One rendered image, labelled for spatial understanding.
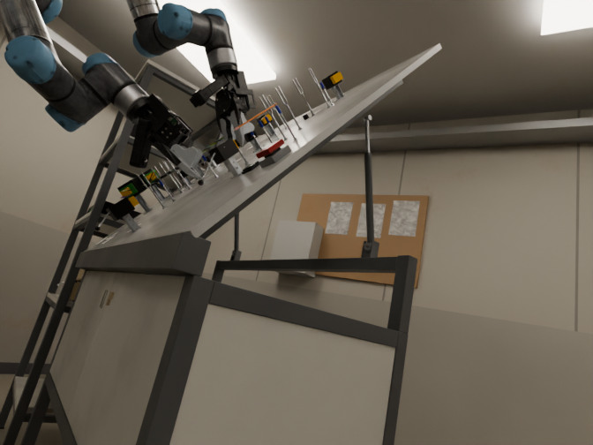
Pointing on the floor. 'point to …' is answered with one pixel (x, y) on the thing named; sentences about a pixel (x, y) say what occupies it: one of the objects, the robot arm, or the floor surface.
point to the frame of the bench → (277, 307)
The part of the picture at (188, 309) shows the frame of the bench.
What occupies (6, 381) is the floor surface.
